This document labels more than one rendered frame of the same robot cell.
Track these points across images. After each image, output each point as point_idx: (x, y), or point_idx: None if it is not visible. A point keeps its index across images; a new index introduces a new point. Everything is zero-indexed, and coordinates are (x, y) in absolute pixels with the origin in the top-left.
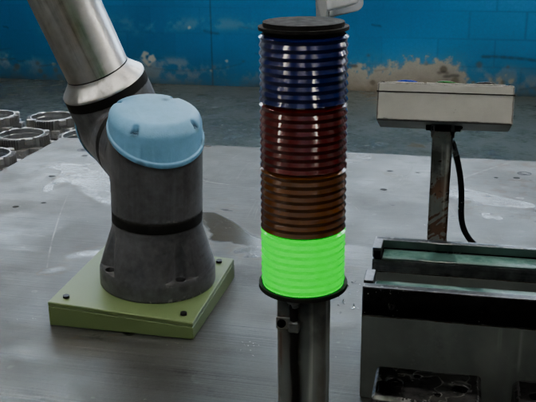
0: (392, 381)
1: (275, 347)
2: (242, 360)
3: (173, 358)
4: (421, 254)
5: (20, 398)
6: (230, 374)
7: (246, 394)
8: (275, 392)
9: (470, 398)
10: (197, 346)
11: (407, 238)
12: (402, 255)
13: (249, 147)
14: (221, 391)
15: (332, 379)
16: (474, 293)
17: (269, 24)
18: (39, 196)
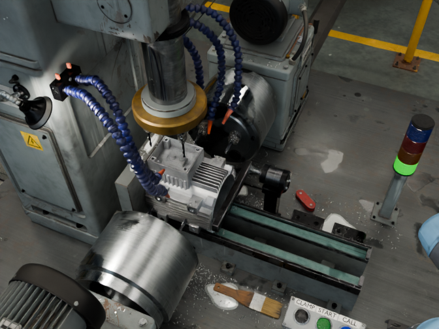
0: (358, 239)
1: (394, 309)
2: (407, 302)
3: (437, 309)
4: (342, 277)
5: None
6: (411, 293)
7: (404, 279)
8: (393, 278)
9: (336, 226)
10: (428, 316)
11: (347, 284)
12: (350, 277)
13: None
14: (413, 282)
15: (372, 282)
16: (333, 234)
17: (431, 117)
18: None
